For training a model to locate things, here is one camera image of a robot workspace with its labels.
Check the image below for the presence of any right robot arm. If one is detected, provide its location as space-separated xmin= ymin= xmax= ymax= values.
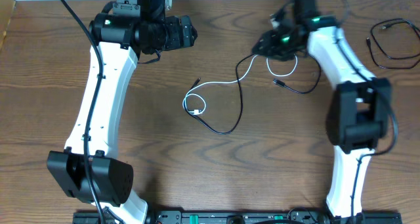
xmin=252 ymin=0 xmax=398 ymax=223

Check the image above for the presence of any thin black micro-usb cable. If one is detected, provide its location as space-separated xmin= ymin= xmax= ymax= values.
xmin=366 ymin=18 xmax=420 ymax=70

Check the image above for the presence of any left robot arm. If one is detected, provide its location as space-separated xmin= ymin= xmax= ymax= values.
xmin=47 ymin=0 xmax=198 ymax=223

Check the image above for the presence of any cardboard panel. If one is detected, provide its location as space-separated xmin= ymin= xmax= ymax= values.
xmin=0 ymin=0 xmax=16 ymax=47

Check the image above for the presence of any thick black usb cable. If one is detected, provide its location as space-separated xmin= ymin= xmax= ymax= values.
xmin=183 ymin=53 xmax=322 ymax=135

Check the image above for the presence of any white cable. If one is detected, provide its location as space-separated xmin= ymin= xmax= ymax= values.
xmin=182 ymin=54 xmax=299 ymax=116

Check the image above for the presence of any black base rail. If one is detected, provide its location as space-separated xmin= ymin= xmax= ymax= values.
xmin=72 ymin=210 xmax=403 ymax=224

